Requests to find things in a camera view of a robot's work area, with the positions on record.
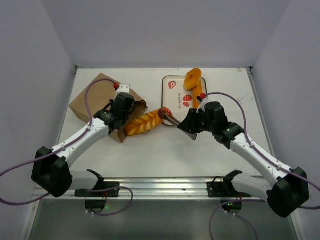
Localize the metal tongs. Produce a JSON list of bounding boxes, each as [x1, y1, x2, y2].
[[158, 108, 198, 141]]

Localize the braided golden fake bread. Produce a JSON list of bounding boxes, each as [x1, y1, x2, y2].
[[125, 108, 164, 137]]

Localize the brown paper bag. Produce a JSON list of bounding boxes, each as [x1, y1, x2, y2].
[[68, 72, 149, 144]]

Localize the strawberry print tray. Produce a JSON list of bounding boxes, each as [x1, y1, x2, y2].
[[161, 75, 198, 122]]

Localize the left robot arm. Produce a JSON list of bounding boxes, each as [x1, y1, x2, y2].
[[31, 92, 135, 198]]

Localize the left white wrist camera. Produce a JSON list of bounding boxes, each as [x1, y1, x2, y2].
[[113, 82, 131, 96]]

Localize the orange fake bread loaf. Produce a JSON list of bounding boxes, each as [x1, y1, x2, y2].
[[192, 81, 203, 109]]

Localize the orange fake donut ring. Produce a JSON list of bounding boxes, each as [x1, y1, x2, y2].
[[184, 67, 202, 91]]

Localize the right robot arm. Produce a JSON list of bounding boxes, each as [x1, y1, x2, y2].
[[178, 101, 310, 218]]

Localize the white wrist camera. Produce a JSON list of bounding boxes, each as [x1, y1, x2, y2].
[[196, 93, 209, 112], [113, 82, 131, 96]]

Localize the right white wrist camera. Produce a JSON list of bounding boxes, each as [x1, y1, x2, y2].
[[196, 93, 209, 112]]

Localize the aluminium mounting rail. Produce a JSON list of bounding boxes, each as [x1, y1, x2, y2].
[[32, 176, 293, 200]]

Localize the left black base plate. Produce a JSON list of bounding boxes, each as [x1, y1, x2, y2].
[[74, 181, 120, 198]]

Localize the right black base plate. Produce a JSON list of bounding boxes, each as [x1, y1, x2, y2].
[[206, 170, 252, 198]]

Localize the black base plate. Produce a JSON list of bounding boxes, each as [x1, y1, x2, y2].
[[74, 181, 120, 198], [206, 170, 252, 198]]

